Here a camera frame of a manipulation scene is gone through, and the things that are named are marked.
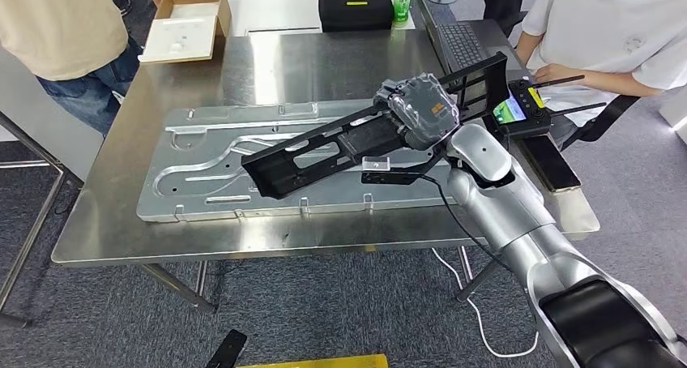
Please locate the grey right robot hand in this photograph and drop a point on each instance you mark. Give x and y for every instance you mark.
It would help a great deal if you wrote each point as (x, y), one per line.
(429, 113)

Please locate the person's left hand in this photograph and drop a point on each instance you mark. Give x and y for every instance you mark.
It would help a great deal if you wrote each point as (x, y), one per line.
(550, 74)

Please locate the long black plastic part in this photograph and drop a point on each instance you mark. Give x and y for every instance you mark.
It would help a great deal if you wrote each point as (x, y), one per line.
(279, 175)

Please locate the person's left forearm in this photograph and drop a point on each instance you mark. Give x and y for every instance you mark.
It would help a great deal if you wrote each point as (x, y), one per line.
(606, 81)

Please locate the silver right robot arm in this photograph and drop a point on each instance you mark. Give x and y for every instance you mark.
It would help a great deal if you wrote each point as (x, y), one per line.
(515, 215)

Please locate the person's right forearm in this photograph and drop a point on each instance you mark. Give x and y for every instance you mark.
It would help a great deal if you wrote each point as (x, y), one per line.
(525, 49)

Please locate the stainless steel workbench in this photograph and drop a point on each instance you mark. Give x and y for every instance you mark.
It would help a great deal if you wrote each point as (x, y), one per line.
(295, 70)

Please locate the black remote controller with screen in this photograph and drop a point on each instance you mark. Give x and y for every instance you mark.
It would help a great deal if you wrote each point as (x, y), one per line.
(526, 110)

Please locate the person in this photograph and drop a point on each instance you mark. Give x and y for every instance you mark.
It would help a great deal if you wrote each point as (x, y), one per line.
(59, 27)
(601, 27)

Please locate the black office chair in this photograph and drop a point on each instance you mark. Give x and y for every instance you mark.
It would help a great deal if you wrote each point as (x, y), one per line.
(601, 124)

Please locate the grey laptop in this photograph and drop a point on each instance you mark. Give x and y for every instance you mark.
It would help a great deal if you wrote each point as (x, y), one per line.
(461, 43)

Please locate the black smartphone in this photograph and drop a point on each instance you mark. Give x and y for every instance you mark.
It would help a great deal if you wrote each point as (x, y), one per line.
(550, 164)

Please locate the green bottle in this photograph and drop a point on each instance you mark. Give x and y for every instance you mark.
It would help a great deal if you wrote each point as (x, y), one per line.
(402, 3)

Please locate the black zip case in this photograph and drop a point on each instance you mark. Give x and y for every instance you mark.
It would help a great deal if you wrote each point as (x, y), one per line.
(354, 11)

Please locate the white table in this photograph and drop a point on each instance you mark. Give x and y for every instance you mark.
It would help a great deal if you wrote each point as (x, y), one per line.
(21, 102)
(273, 3)

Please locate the stamped sheet metal panel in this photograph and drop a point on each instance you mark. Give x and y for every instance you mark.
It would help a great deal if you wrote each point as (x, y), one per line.
(214, 161)

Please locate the open cardboard box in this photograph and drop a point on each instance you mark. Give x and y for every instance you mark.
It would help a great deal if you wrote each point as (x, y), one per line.
(182, 35)

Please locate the yellow floor tape square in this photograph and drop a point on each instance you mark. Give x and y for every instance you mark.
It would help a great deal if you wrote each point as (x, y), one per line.
(322, 362)

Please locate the black camera bracket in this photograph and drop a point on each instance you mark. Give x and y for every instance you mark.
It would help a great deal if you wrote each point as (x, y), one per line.
(397, 177)

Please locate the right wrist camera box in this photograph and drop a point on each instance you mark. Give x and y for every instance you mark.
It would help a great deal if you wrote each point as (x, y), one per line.
(375, 165)

